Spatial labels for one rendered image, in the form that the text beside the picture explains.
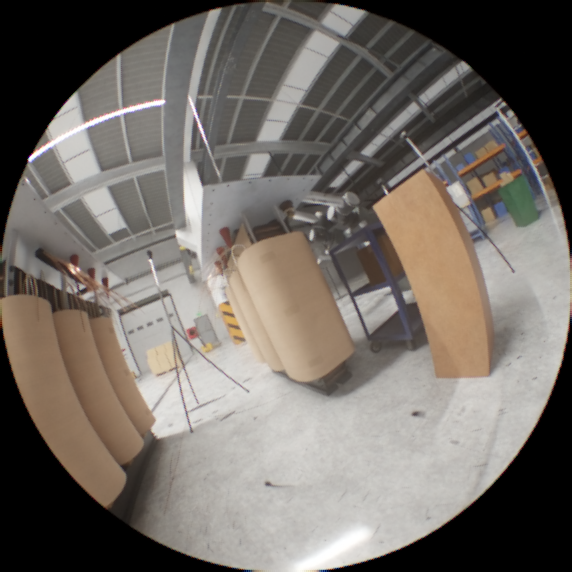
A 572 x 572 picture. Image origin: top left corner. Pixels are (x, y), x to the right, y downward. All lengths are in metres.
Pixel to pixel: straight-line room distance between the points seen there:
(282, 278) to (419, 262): 0.71
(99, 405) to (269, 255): 1.37
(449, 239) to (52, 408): 1.67
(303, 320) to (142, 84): 9.73
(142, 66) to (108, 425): 9.66
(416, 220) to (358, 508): 1.05
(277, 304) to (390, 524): 1.12
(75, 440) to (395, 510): 1.16
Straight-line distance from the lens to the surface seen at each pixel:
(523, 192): 4.41
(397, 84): 7.73
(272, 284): 1.07
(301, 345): 1.09
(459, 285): 0.85
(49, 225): 1.33
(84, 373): 1.33
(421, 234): 0.83
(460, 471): 0.78
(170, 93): 4.30
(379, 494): 0.78
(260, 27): 10.07
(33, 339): 1.07
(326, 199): 2.21
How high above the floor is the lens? 0.71
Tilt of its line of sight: 4 degrees up
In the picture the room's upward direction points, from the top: 25 degrees counter-clockwise
